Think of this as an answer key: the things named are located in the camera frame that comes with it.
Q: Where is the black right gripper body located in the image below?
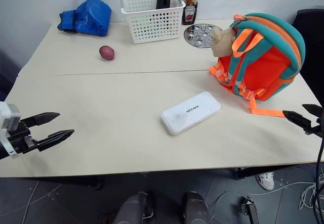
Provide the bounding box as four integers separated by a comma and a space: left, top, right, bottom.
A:
311, 116, 324, 136

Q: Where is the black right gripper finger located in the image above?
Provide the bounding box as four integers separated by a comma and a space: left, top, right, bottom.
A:
301, 104, 323, 119
282, 110, 313, 135

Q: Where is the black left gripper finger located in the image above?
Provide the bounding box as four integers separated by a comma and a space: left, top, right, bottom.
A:
37, 129, 75, 152
20, 112, 61, 128

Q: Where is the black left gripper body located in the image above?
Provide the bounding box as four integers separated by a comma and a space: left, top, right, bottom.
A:
7, 119, 42, 155

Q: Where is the orange and teal backpack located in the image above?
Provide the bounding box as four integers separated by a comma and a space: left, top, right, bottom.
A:
209, 12, 306, 118

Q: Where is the white rectangular case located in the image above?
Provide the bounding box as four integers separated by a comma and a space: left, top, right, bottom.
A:
160, 91, 221, 136

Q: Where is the black chair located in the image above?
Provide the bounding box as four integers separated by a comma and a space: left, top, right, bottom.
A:
291, 8, 324, 104

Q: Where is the white sneaker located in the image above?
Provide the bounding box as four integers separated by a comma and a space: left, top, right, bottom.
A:
255, 171, 275, 191

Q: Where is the reddish purple sweet potato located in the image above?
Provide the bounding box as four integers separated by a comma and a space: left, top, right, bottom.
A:
98, 45, 116, 61

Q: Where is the beige plush toy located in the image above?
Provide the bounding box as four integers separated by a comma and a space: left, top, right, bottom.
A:
211, 26, 237, 58

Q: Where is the dark rounded shape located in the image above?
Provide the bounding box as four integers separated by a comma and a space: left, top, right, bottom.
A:
112, 191, 155, 224
181, 191, 214, 224

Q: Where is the blue boxing glove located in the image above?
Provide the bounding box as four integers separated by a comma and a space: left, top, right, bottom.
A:
57, 0, 112, 37

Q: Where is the round perforated metal plate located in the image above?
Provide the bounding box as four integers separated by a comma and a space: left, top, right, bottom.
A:
183, 23, 224, 50

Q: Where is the white perforated plastic basket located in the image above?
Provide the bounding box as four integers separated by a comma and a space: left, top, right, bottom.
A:
119, 0, 187, 44

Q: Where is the ketchup bottle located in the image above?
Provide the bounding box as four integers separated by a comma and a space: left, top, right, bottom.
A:
181, 0, 199, 26

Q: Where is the black rounded object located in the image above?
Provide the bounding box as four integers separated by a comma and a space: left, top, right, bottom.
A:
155, 0, 171, 10

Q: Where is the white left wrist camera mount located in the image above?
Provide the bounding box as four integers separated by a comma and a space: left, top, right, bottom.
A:
0, 101, 21, 159

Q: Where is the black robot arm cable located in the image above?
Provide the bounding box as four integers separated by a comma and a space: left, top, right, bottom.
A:
313, 112, 324, 224

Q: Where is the dark table frame bar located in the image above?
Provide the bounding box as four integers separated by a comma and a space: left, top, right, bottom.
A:
232, 162, 318, 181

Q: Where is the white cable bundle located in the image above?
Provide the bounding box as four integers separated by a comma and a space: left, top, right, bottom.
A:
298, 167, 324, 211

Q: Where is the black metal bracket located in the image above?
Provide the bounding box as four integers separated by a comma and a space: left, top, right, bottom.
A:
239, 195, 260, 224

